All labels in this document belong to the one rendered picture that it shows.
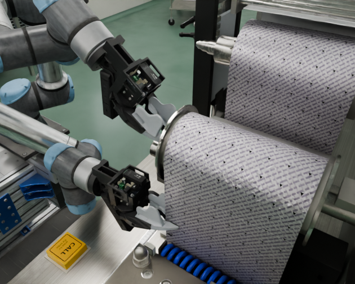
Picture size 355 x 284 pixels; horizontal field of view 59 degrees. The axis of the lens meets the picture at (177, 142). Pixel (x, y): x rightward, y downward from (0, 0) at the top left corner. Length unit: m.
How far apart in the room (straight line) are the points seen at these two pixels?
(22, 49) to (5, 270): 1.29
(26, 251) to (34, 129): 1.03
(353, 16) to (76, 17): 0.47
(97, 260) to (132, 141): 1.86
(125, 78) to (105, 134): 2.20
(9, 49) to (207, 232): 0.51
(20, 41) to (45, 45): 0.05
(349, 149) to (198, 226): 0.79
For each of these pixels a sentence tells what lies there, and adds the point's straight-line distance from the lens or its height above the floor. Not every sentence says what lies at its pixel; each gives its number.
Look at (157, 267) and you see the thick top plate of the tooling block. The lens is 0.67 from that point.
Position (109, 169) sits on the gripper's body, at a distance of 0.67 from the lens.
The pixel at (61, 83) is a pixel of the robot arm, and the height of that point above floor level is 1.04.
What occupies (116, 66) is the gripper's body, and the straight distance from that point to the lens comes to 0.58.
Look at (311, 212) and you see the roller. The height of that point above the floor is 1.27.
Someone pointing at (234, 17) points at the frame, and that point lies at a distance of 0.88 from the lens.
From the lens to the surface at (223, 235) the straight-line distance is 0.58.
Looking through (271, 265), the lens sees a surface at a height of 1.13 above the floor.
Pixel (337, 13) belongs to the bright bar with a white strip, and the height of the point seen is 1.45.
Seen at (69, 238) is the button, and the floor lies 0.92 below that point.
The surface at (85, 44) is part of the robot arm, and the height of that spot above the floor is 1.41.
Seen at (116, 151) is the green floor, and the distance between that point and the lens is 2.55.
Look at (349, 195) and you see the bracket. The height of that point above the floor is 1.29.
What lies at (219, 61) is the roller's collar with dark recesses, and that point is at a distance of 0.73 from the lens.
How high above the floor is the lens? 1.61
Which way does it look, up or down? 38 degrees down
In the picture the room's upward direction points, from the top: straight up
